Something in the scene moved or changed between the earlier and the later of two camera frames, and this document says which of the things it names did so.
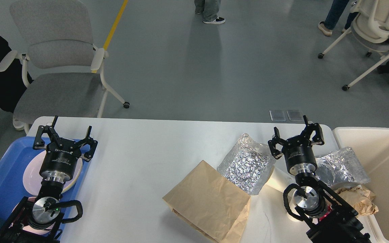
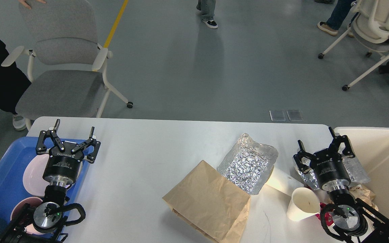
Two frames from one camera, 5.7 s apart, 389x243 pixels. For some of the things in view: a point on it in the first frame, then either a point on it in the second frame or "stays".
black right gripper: x=297 y=151 -> x=331 y=172
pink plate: x=33 y=179 stays
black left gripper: x=60 y=157 stays
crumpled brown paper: x=361 y=198 stays
